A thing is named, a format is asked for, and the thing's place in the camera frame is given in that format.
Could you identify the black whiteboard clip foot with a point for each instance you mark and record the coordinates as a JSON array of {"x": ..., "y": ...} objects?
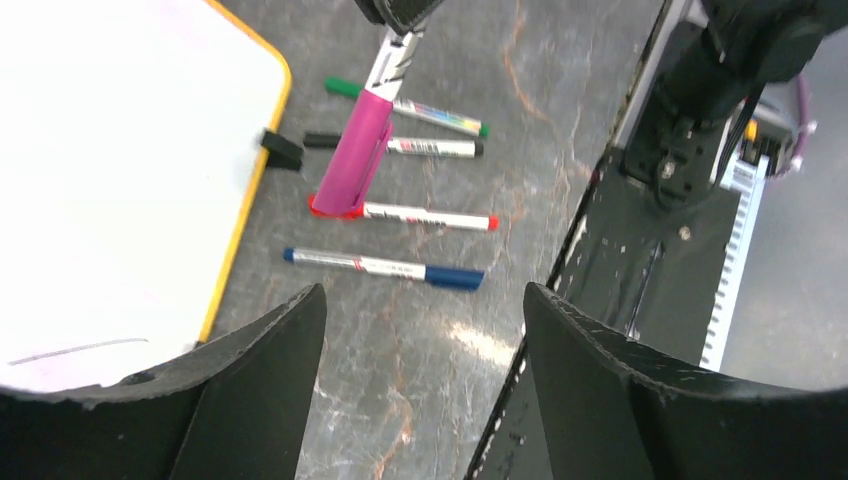
[{"x": 282, "y": 153}]

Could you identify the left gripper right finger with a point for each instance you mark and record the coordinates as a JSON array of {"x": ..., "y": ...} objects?
[{"x": 590, "y": 403}]

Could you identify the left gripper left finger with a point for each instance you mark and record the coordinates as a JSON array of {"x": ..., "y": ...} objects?
[{"x": 233, "y": 408}]

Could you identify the purple whiteboard marker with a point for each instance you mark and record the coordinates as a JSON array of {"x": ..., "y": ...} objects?
[{"x": 392, "y": 62}]

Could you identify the white slotted cable duct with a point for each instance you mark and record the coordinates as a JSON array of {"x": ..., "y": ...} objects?
[{"x": 748, "y": 181}]

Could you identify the yellow-framed whiteboard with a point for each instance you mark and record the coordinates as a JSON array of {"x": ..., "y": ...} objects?
[{"x": 130, "y": 158}]

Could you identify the black whiteboard marker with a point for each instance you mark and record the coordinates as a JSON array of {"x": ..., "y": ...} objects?
[{"x": 407, "y": 146}]

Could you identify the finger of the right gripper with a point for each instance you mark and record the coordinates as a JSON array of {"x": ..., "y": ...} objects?
[{"x": 401, "y": 16}]

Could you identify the purple marker cap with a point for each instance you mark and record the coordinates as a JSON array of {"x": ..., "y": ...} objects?
[{"x": 356, "y": 159}]

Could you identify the blue whiteboard marker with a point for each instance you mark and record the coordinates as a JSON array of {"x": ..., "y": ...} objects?
[{"x": 445, "y": 277}]

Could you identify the green whiteboard marker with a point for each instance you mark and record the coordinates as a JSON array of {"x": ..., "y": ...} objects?
[{"x": 417, "y": 110}]

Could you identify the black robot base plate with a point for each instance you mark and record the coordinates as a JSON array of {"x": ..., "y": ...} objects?
[{"x": 634, "y": 268}]

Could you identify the red whiteboard marker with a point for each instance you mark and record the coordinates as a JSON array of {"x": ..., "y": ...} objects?
[{"x": 417, "y": 215}]

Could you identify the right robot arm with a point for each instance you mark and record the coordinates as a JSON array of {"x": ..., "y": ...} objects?
[{"x": 745, "y": 46}]

